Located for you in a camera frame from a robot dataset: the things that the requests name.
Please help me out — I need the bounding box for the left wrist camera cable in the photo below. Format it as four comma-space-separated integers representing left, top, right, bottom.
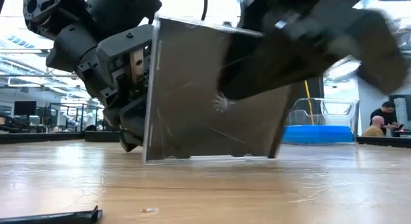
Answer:
200, 0, 209, 22

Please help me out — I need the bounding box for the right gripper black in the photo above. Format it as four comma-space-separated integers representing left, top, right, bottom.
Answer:
239, 0, 407, 94

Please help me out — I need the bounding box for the black aluminium table frame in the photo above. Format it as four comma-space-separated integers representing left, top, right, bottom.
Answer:
0, 130, 411, 148

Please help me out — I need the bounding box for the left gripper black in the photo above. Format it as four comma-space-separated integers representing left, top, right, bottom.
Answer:
46, 23, 154, 153

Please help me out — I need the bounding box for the clear plastic storage bin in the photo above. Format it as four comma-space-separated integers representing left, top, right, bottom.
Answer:
284, 98, 360, 145

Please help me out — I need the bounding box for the black partition curtain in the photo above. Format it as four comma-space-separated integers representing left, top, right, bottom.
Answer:
290, 74, 324, 101

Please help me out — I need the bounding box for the clear reflective jewel case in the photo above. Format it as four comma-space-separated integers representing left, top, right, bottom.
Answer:
142, 13, 292, 166

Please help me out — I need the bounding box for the black computer monitor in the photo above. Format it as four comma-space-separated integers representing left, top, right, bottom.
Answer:
13, 100, 37, 117

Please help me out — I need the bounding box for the yellow cable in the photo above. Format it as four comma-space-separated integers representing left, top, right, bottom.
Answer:
303, 80, 314, 126

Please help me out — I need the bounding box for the black plastic strip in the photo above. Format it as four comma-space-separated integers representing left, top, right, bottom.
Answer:
0, 206, 103, 224

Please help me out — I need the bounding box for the person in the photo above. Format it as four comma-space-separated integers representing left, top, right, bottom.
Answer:
369, 101, 401, 130
362, 115, 387, 137

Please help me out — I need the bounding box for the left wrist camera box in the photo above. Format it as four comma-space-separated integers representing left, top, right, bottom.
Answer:
86, 0, 163, 34

